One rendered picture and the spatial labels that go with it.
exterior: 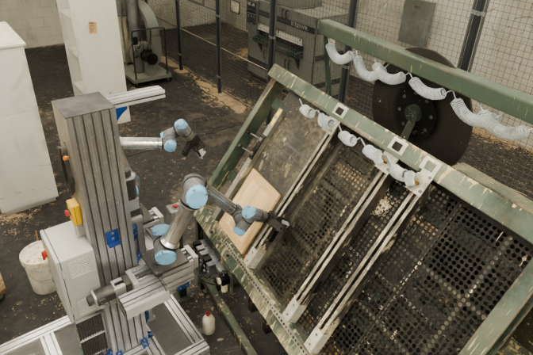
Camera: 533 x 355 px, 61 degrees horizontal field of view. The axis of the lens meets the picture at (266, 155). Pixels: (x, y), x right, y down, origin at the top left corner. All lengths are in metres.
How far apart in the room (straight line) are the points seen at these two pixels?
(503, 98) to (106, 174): 2.07
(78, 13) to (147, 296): 4.33
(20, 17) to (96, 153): 8.42
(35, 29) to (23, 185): 6.06
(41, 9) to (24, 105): 6.08
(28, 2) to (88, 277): 8.45
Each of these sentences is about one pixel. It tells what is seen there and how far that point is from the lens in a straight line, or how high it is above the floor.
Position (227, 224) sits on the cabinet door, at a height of 0.93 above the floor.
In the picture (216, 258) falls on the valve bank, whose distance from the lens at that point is 3.33.
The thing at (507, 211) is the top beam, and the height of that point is 1.89.
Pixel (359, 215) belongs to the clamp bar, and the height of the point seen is 1.53.
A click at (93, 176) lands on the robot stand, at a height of 1.66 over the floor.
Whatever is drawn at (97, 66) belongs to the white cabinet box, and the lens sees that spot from 6.61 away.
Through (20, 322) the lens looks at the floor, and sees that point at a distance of 4.28.
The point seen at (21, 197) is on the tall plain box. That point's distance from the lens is 5.36.
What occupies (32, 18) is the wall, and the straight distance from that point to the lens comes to 10.86.
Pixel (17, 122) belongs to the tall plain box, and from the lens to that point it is 4.99.
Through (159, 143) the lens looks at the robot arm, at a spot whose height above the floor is 1.61.
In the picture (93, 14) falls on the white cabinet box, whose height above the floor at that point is 1.58.
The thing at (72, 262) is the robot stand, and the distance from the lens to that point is 2.78.
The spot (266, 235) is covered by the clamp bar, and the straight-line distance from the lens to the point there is 2.92.
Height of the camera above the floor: 3.00
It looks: 30 degrees down
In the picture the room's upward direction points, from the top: 2 degrees clockwise
